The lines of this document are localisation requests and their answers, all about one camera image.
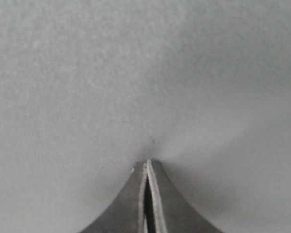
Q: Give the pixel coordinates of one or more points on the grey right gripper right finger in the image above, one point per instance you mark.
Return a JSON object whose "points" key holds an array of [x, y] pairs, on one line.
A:
{"points": [[171, 211]]}

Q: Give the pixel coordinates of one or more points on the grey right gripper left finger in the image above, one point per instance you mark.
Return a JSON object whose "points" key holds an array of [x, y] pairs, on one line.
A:
{"points": [[126, 212]]}

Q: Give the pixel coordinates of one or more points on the white fridge door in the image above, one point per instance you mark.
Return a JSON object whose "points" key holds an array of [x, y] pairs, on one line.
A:
{"points": [[90, 87]]}

